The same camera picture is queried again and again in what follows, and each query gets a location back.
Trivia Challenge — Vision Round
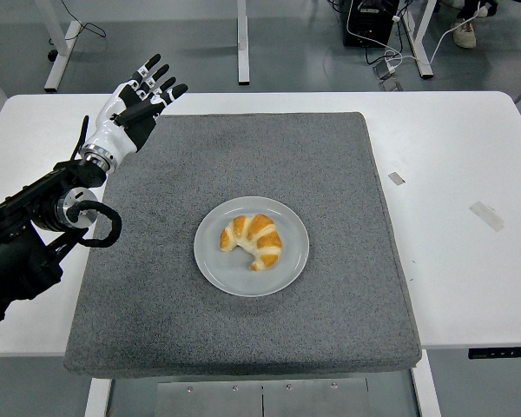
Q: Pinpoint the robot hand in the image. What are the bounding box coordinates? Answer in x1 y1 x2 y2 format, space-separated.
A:
82 53 189 158

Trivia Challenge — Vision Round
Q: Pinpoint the croissant bread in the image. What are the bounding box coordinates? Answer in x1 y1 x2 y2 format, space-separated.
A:
219 213 283 272

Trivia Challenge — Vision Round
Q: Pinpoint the pale grey round plate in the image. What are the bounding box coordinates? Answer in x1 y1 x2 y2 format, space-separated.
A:
193 195 310 298

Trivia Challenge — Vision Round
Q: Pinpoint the grey metal plate with screws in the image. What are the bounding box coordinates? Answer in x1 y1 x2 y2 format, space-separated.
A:
155 377 371 417

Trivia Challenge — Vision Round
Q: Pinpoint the white background table leg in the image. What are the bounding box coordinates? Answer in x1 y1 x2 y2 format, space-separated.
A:
38 0 83 93
236 0 250 86
401 0 438 80

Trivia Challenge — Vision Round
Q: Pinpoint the grey felt mat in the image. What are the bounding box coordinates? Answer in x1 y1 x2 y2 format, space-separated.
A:
63 111 423 378

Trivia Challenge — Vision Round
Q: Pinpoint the black equipment box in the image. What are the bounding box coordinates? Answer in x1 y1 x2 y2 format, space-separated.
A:
342 0 401 50

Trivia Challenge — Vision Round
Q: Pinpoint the person's foot in beige shoe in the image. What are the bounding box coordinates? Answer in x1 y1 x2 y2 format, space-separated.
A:
452 19 478 50

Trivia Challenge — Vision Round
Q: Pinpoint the person's leg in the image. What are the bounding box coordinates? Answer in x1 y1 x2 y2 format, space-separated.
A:
455 0 499 23

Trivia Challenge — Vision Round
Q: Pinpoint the long clear tape piece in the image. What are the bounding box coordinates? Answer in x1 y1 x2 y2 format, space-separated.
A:
469 201 505 233

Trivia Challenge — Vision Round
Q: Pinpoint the black table control panel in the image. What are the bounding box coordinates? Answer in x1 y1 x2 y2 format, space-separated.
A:
468 347 521 361

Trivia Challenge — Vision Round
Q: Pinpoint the white cable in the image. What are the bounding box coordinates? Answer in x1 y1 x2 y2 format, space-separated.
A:
346 0 483 70

